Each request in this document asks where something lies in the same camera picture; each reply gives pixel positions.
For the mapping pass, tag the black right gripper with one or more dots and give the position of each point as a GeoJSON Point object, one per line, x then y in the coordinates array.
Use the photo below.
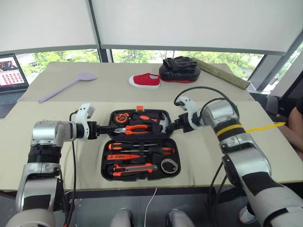
{"type": "Point", "coordinates": [184, 123]}

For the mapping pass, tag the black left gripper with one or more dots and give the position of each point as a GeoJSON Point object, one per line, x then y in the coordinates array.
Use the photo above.
{"type": "Point", "coordinates": [93, 130]}

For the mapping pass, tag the long orange black screwdriver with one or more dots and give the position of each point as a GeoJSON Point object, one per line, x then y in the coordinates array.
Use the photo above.
{"type": "Point", "coordinates": [116, 146]}
{"type": "Point", "coordinates": [163, 150]}

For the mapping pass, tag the orange voltage tester pen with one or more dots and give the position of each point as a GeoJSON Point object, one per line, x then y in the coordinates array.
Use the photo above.
{"type": "Point", "coordinates": [123, 156]}

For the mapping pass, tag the black plastic tool case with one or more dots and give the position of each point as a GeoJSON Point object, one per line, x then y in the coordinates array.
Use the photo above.
{"type": "Point", "coordinates": [142, 139]}

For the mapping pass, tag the black electrical tape roll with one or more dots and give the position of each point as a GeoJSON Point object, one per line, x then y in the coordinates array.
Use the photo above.
{"type": "Point", "coordinates": [163, 166]}

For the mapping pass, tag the orange utility knife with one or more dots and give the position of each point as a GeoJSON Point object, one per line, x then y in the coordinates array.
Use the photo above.
{"type": "Point", "coordinates": [132, 168]}

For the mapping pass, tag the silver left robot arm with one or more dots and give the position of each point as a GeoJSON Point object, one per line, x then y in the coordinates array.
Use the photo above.
{"type": "Point", "coordinates": [47, 130]}

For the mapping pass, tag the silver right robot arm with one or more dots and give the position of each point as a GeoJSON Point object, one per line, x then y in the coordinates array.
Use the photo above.
{"type": "Point", "coordinates": [248, 153]}

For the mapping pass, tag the silver claw hammer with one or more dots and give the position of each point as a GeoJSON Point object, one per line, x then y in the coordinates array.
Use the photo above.
{"type": "Point", "coordinates": [166, 121]}

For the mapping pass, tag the stubby orange black screwdriver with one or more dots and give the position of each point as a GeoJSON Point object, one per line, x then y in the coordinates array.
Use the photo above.
{"type": "Point", "coordinates": [144, 117]}

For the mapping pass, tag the black red boxing pad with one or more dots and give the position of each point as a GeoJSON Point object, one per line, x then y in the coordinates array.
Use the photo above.
{"type": "Point", "coordinates": [177, 76]}

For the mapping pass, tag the red canvas shoe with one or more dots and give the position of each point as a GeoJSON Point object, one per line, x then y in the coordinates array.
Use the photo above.
{"type": "Point", "coordinates": [144, 79]}

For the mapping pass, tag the purple silicone spatula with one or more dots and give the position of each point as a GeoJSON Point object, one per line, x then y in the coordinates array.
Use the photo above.
{"type": "Point", "coordinates": [85, 77]}

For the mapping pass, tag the black gloves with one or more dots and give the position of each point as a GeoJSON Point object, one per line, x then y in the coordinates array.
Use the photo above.
{"type": "Point", "coordinates": [180, 62]}

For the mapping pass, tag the olive rolled mat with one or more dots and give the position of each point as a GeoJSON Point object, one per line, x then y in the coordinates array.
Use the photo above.
{"type": "Point", "coordinates": [225, 74]}

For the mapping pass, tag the grey rounded shell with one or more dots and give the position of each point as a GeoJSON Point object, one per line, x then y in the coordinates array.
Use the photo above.
{"type": "Point", "coordinates": [180, 217]}
{"type": "Point", "coordinates": [122, 217]}

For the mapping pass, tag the white roller blind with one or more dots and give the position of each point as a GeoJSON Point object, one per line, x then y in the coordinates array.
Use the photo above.
{"type": "Point", "coordinates": [47, 23]}
{"type": "Point", "coordinates": [189, 21]}

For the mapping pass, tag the grey slanted window pillar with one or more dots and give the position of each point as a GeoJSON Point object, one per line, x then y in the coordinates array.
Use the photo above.
{"type": "Point", "coordinates": [270, 71]}

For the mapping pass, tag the open laptop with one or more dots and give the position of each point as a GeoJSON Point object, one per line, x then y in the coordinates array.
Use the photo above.
{"type": "Point", "coordinates": [9, 73]}

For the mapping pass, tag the white sneaker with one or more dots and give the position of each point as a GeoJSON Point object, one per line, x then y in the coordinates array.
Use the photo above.
{"type": "Point", "coordinates": [245, 216]}

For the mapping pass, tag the black office chair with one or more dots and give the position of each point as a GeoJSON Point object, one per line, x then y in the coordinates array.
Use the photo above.
{"type": "Point", "coordinates": [291, 94]}

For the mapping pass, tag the person in black shirt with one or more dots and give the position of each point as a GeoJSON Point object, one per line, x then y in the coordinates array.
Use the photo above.
{"type": "Point", "coordinates": [296, 127]}

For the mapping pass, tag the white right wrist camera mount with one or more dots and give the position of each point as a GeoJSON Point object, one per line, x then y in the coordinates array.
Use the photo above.
{"type": "Point", "coordinates": [189, 104]}

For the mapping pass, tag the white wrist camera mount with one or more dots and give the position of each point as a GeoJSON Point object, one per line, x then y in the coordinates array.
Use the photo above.
{"type": "Point", "coordinates": [189, 104]}
{"type": "Point", "coordinates": [82, 113]}

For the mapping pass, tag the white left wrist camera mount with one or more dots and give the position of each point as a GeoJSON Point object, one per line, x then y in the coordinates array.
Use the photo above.
{"type": "Point", "coordinates": [82, 113]}

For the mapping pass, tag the dark window frame post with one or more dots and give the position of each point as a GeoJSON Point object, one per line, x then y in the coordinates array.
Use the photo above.
{"type": "Point", "coordinates": [105, 55]}

